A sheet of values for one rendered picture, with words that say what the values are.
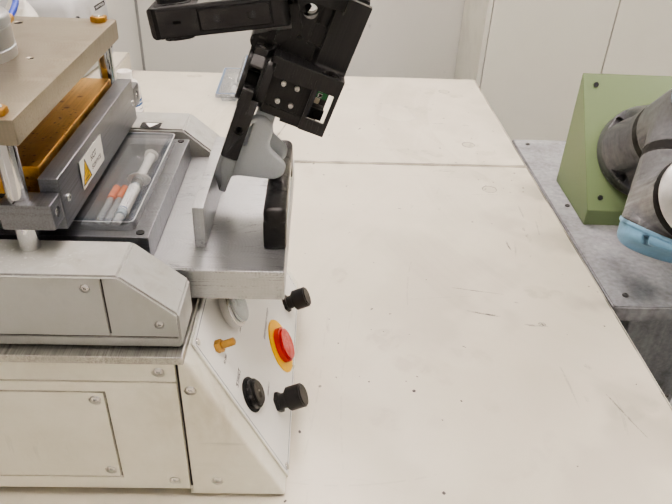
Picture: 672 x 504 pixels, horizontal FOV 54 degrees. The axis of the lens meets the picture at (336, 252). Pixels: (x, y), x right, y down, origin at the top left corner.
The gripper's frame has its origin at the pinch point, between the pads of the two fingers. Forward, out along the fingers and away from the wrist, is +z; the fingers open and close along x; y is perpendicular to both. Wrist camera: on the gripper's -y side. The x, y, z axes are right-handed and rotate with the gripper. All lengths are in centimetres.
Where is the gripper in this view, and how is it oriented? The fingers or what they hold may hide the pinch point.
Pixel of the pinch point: (218, 175)
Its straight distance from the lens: 63.7
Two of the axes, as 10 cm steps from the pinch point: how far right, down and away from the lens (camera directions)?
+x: -0.1, -5.5, 8.3
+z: -3.7, 7.8, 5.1
